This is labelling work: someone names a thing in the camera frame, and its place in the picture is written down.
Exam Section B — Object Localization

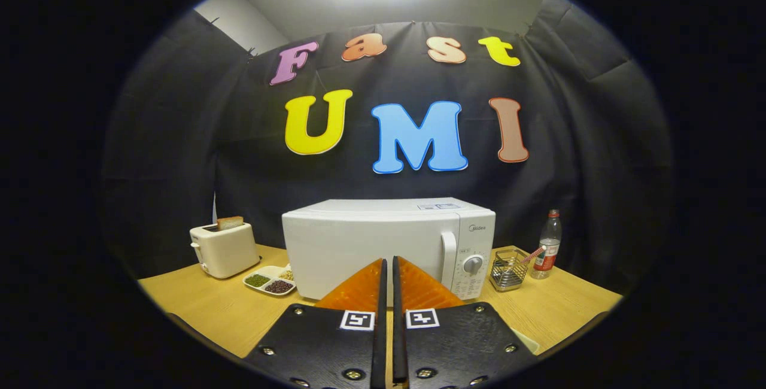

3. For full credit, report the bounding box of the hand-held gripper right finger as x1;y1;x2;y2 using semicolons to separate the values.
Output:
392;256;539;389

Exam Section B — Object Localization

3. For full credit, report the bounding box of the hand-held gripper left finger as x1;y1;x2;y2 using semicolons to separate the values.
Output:
242;257;388;389

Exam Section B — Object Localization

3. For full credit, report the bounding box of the white microwave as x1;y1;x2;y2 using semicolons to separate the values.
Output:
281;198;497;303

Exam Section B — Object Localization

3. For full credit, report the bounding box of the white divided dish of beans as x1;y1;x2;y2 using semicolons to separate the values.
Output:
242;265;296;297

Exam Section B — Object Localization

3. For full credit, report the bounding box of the clear bottle with red label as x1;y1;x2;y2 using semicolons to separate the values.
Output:
531;209;563;280

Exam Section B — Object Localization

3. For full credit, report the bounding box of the cream toaster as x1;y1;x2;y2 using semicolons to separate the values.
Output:
189;222;262;279

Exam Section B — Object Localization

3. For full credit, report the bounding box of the black backdrop cloth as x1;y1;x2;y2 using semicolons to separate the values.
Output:
99;0;677;294

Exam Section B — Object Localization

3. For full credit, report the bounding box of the metal wire basket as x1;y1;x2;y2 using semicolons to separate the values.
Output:
489;248;532;292

